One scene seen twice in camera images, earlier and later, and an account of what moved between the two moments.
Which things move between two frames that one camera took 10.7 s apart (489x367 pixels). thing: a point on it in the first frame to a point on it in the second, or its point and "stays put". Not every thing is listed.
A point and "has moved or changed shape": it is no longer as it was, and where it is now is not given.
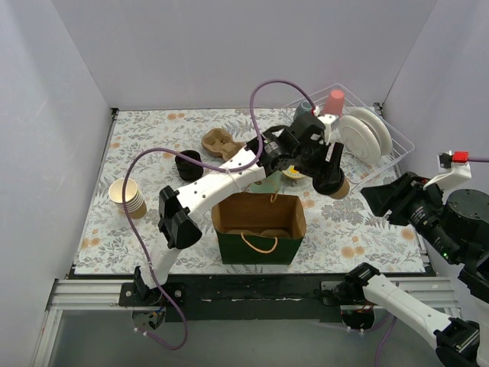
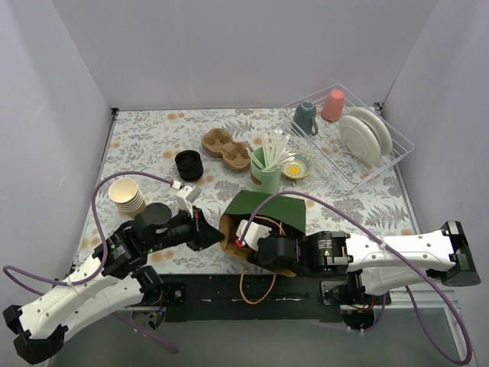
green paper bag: x=260 y=228 has moved or changed shape
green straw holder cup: x=269 y=185 stays put
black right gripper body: x=397 y=200 to x=262 y=252
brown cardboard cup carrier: x=218 y=142 stays put
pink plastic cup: x=335 y=102 stays put
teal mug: x=303 y=111 stays put
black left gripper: x=321 y=160 to x=196 y=230
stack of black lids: x=188 y=170 stays put
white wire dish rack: x=370 y=144 stays put
